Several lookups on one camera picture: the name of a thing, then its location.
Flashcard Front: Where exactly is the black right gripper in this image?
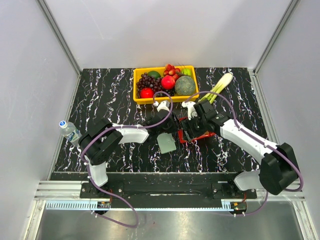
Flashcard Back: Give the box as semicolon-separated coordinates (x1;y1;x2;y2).
179;112;208;142

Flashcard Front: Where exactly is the red plastic card tray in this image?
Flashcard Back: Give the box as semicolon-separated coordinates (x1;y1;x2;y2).
178;129;216;144

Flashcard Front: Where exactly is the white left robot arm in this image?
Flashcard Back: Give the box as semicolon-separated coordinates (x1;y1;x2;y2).
79;100;179;198

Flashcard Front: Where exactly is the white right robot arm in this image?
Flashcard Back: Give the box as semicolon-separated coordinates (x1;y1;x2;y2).
181;100;299;198

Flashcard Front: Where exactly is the yellow plastic fruit bin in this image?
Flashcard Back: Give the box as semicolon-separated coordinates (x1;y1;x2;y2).
132;65;199;105

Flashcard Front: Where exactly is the green netted melon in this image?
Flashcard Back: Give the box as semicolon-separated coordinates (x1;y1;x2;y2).
174;75;196;96

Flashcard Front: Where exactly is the red pomegranate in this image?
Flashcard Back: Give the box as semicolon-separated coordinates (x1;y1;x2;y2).
161;75;176;90

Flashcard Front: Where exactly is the red round fruit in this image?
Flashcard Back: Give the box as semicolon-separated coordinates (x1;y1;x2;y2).
139;87;154;99

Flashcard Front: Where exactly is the dark purple grape bunch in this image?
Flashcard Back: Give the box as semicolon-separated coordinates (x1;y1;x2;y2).
135;72;164;98

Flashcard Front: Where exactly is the green avocado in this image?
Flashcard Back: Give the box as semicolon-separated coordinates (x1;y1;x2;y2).
147;70;161;79

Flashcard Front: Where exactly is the green apple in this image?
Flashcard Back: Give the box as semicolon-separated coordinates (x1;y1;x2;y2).
181;68;192;77

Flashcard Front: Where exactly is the green spring onion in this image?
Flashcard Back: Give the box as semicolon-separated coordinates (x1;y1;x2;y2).
199;73;233;104

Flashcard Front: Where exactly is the clear plastic water bottle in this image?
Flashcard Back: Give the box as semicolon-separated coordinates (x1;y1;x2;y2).
59;120;82;148

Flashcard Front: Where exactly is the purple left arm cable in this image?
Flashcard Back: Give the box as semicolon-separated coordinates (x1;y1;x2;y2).
80;91;173;228

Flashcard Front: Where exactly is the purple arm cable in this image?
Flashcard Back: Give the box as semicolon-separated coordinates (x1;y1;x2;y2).
80;91;173;228
181;91;305;217

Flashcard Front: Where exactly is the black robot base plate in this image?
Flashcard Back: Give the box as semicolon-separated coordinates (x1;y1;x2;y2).
50;173;257;211

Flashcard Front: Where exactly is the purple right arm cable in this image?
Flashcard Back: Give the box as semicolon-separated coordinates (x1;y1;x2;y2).
181;91;305;217

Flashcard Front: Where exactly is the aluminium frame rail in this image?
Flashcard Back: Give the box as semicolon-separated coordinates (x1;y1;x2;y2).
44;201;248;213

